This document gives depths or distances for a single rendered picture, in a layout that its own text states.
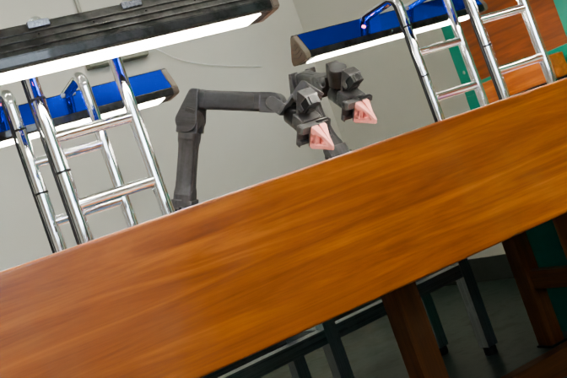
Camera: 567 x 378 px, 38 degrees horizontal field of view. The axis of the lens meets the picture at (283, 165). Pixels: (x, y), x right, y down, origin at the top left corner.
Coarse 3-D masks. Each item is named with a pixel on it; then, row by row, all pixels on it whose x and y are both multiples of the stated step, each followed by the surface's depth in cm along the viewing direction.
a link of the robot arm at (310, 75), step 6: (300, 72) 271; (306, 72) 268; (312, 72) 264; (294, 78) 271; (300, 78) 267; (306, 78) 262; (312, 78) 255; (318, 78) 250; (324, 78) 250; (294, 84) 271; (312, 84) 256; (324, 84) 249
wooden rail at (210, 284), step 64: (448, 128) 111; (512, 128) 115; (256, 192) 97; (320, 192) 101; (384, 192) 105; (448, 192) 109; (512, 192) 113; (64, 256) 86; (128, 256) 89; (192, 256) 92; (256, 256) 96; (320, 256) 99; (384, 256) 103; (448, 256) 107; (0, 320) 83; (64, 320) 85; (128, 320) 88; (192, 320) 91; (256, 320) 94; (320, 320) 98
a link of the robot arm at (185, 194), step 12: (204, 120) 236; (180, 132) 231; (192, 132) 230; (180, 144) 232; (192, 144) 231; (180, 156) 232; (192, 156) 231; (180, 168) 232; (192, 168) 232; (180, 180) 232; (192, 180) 232; (180, 192) 232; (192, 192) 233; (180, 204) 232; (192, 204) 232
